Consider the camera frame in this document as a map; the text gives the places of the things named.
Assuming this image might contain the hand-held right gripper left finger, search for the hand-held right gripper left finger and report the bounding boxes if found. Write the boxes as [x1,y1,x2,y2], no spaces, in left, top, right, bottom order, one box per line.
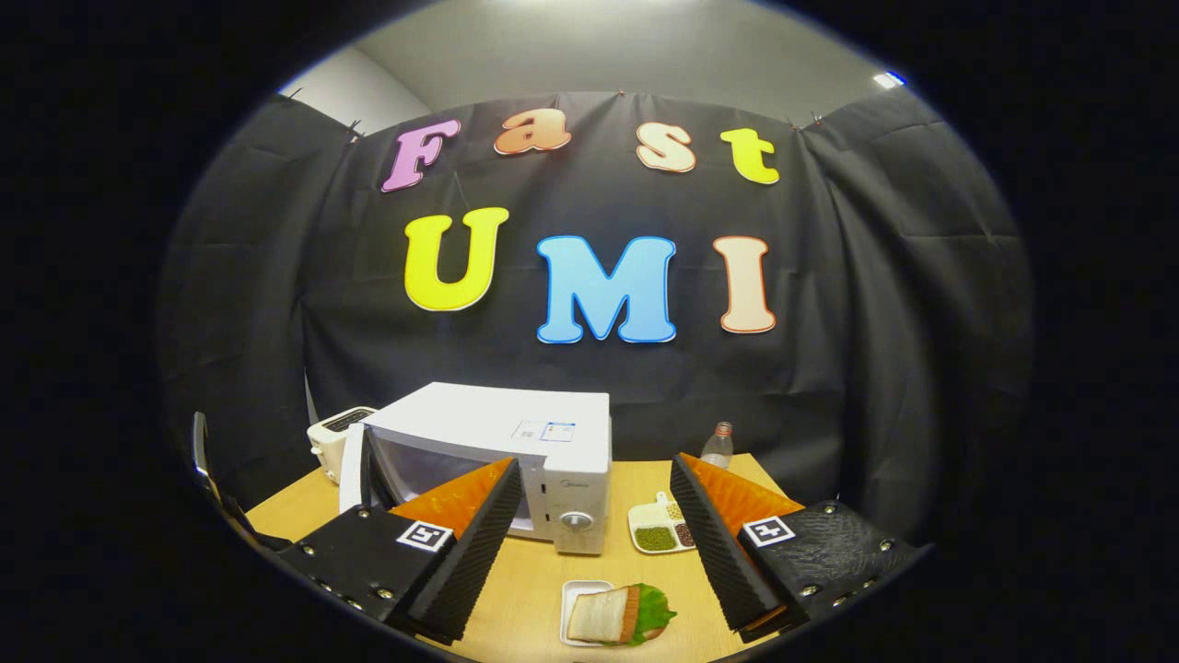
[274,458,522,646]

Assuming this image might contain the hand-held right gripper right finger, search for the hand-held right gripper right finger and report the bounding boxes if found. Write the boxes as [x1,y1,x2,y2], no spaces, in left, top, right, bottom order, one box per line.
[671,453,922,644]

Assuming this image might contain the white toaster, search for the white toaster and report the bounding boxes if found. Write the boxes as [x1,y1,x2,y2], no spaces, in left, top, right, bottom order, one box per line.
[307,406,379,484]

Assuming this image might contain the small white rectangular plate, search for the small white rectangular plate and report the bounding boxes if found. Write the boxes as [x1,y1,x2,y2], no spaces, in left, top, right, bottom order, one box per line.
[560,580,616,647]

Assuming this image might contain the white divided dish of beans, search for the white divided dish of beans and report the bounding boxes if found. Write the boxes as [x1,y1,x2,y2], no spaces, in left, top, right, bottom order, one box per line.
[628,491,698,555]

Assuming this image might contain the black backdrop cloth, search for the black backdrop cloth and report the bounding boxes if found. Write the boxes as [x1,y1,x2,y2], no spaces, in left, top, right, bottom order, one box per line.
[157,87,1037,544]

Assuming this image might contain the clear plastic bottle red label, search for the clear plastic bottle red label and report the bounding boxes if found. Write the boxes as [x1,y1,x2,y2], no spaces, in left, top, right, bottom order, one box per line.
[700,422,735,471]

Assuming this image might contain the white microwave oven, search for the white microwave oven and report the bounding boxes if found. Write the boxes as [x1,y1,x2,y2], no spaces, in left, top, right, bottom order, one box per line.
[339,382,613,555]

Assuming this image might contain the sandwich with lettuce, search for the sandwich with lettuce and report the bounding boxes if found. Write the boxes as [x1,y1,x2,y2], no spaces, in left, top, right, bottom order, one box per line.
[566,583,678,647]

